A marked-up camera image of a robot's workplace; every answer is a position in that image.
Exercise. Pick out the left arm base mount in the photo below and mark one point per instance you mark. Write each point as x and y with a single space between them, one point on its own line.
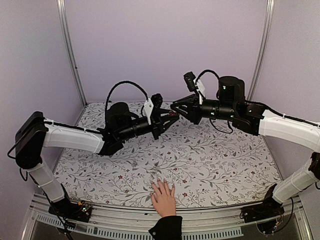
66 209

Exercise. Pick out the right aluminium frame post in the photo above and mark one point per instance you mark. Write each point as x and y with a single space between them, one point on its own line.
270 5

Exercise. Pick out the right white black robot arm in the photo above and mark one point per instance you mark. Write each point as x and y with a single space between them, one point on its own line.
256 119

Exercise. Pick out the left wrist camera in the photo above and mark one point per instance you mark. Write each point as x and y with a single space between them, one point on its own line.
150 105

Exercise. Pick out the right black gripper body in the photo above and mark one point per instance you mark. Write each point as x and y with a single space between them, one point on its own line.
193 108

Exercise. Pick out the black sleeved forearm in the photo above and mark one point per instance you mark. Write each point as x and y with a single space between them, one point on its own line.
167 228

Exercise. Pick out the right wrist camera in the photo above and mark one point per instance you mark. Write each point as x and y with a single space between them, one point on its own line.
195 86

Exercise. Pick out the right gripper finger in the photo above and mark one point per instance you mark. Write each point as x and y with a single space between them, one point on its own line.
183 111
190 99

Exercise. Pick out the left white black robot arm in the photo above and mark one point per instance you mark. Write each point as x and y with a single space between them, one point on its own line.
121 125

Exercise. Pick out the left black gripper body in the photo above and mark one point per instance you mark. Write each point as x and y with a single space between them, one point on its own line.
156 124

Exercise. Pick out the aluminium frame post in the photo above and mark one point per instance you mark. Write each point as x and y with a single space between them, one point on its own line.
62 13
270 5

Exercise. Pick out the left aluminium frame post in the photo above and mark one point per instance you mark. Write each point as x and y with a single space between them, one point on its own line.
62 13

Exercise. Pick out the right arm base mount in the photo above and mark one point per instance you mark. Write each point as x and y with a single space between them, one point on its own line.
268 208

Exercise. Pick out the person's hand with painted nails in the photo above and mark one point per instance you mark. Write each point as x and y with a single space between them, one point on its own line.
163 199

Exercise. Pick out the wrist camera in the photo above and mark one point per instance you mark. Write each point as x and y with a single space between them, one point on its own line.
150 105
195 86

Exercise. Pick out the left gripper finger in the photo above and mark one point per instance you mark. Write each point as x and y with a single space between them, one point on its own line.
167 121
161 112

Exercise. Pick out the red nail polish bottle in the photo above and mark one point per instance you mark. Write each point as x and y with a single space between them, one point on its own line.
173 114

